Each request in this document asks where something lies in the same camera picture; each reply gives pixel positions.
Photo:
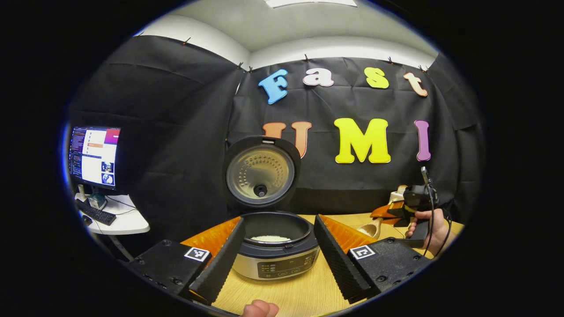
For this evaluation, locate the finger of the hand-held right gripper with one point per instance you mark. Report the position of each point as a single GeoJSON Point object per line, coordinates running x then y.
{"type": "Point", "coordinates": [387, 213]}
{"type": "Point", "coordinates": [396, 205]}

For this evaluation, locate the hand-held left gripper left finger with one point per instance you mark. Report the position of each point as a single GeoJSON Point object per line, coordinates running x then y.
{"type": "Point", "coordinates": [220, 268]}

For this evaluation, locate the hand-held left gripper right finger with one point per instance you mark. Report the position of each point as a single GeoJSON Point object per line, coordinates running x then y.
{"type": "Point", "coordinates": [337, 268]}

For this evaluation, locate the wooden spoon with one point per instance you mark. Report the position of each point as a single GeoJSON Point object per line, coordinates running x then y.
{"type": "Point", "coordinates": [370, 229]}

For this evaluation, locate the dark grey rice cooker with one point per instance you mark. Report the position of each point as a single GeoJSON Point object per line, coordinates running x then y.
{"type": "Point", "coordinates": [260, 171]}

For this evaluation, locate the white toaster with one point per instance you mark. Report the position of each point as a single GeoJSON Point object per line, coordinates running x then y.
{"type": "Point", "coordinates": [396, 193]}

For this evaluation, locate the white side table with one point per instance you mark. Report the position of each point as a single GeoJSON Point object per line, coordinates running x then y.
{"type": "Point", "coordinates": [128, 222]}

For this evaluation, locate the black keyboard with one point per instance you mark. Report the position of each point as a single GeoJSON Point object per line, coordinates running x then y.
{"type": "Point", "coordinates": [97, 213]}

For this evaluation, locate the black backdrop cloth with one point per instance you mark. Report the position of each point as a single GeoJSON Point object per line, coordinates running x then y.
{"type": "Point", "coordinates": [176, 110]}

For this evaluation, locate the computer monitor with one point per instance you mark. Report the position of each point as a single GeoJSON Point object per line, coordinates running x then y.
{"type": "Point", "coordinates": [94, 156]}

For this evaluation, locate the ceiling light panel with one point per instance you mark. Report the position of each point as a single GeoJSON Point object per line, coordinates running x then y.
{"type": "Point", "coordinates": [308, 2]}

